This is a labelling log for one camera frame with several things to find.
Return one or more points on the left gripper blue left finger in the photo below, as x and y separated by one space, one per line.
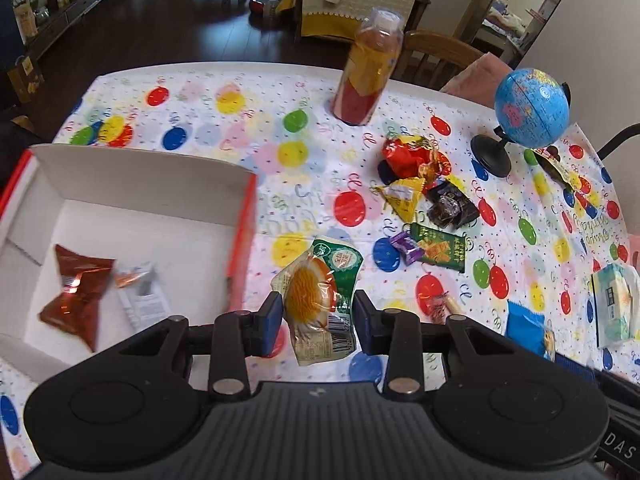
237 335

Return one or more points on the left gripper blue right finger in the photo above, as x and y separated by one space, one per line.
396 334

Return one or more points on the small sausage snack stick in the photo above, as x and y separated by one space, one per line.
442 307

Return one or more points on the green snack packet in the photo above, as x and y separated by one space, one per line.
440 248

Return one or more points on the blue snack packet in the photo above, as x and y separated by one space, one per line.
530 330

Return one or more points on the black snack packet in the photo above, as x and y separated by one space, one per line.
469 211

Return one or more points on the yellow triangular snack packet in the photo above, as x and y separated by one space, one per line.
403 195

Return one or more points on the red orange snack bag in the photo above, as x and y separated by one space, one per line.
415 157

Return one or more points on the purple wrapped candy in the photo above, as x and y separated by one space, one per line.
409 249

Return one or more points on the white silver wrapper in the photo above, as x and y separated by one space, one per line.
141 296

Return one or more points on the colourful balloon tablecloth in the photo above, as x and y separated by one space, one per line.
535 242

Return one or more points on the dark brown wrapped candy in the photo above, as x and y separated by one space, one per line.
444 211

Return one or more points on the tissue pack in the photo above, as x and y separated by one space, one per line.
616 302

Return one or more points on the shiny red foil wrapper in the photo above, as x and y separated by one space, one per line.
76 309

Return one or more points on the red and white cardboard box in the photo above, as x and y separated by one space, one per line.
193 218

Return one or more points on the open dark wrapper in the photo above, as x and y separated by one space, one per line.
555 169

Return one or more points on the blue desk globe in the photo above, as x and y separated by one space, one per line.
532 110

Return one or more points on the wooden chair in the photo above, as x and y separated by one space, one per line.
431 59

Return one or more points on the tea drink bottle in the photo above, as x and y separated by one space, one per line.
371 61

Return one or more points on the silver desk lamp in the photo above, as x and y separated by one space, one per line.
627 133

